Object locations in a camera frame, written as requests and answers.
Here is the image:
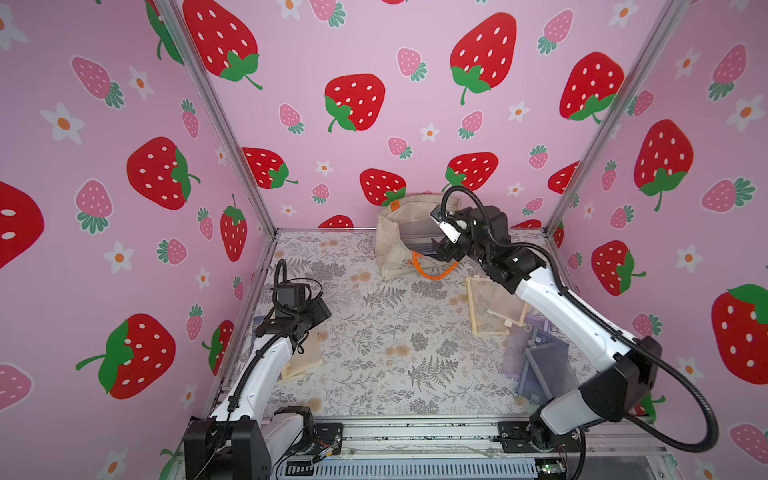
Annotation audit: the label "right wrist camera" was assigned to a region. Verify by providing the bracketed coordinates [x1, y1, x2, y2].
[438, 219, 467, 244]

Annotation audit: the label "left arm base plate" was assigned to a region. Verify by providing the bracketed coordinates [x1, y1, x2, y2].
[260, 421, 345, 457]

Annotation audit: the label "cream canvas tote bag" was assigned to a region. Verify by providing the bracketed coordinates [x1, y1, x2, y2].
[375, 194, 458, 281]

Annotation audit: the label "grey pouch near right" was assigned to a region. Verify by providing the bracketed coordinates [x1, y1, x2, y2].
[517, 332, 580, 405]

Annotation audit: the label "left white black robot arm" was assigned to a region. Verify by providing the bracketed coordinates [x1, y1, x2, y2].
[182, 259, 331, 479]

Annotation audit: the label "purple pouch near right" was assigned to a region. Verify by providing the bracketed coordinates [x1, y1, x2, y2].
[502, 326, 552, 380]

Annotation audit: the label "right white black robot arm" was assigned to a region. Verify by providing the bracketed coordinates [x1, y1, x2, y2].
[431, 185, 719, 453]

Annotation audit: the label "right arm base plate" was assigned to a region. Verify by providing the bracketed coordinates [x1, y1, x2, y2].
[492, 421, 581, 454]

